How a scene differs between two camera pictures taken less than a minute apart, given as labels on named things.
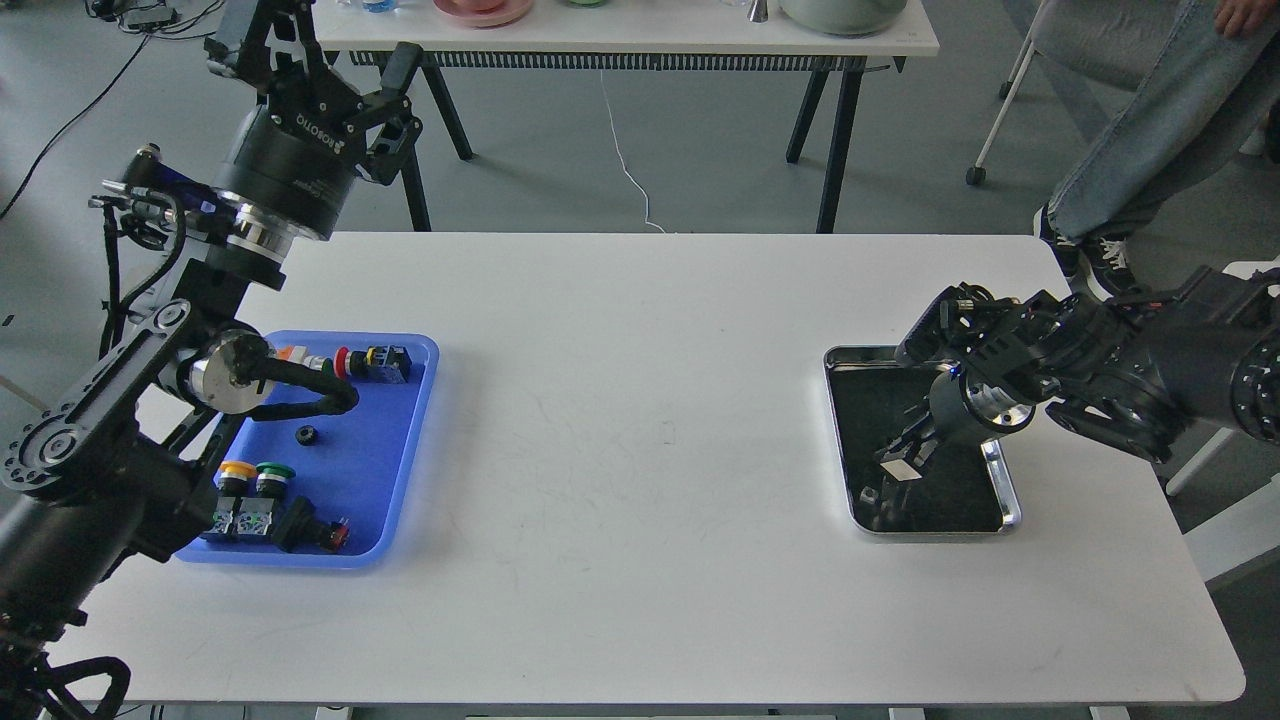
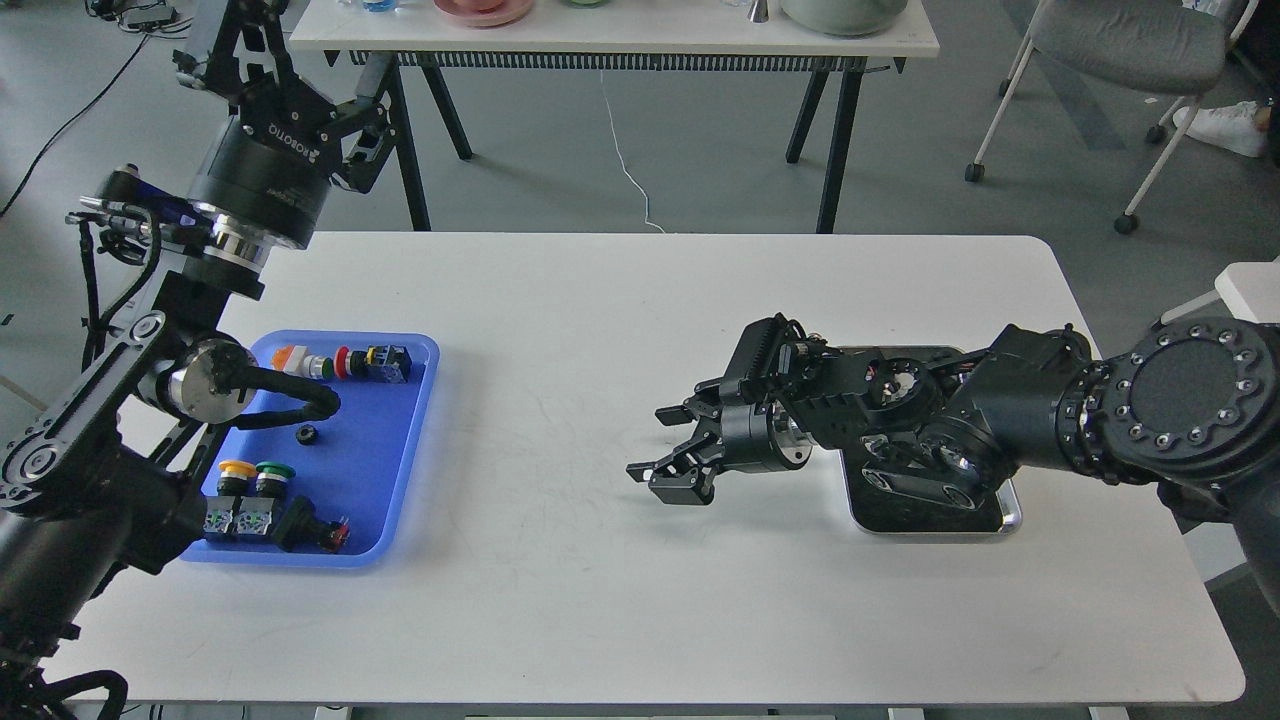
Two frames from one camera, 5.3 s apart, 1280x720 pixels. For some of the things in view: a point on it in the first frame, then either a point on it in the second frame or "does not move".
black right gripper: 964,405 to 755,438
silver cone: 758,11 does not move
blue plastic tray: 325,489 does not move
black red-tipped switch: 299,529 does not move
